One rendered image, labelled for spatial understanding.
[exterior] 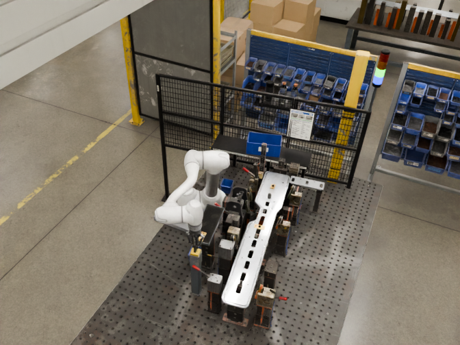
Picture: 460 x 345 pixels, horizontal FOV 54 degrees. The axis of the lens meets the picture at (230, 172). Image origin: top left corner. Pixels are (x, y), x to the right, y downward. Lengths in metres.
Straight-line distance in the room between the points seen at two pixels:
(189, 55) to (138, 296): 2.92
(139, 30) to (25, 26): 5.09
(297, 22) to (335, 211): 4.19
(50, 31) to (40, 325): 3.90
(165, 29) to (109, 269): 2.68
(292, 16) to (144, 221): 4.26
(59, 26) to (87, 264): 4.14
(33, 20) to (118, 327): 2.93
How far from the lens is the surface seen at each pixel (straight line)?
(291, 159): 4.03
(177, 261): 3.59
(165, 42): 5.41
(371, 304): 4.43
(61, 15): 0.54
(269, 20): 7.30
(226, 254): 3.18
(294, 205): 3.72
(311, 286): 3.52
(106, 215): 5.00
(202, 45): 5.16
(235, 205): 3.35
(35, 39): 0.51
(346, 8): 9.63
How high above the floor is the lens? 3.51
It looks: 40 degrees down
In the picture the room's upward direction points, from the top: 2 degrees clockwise
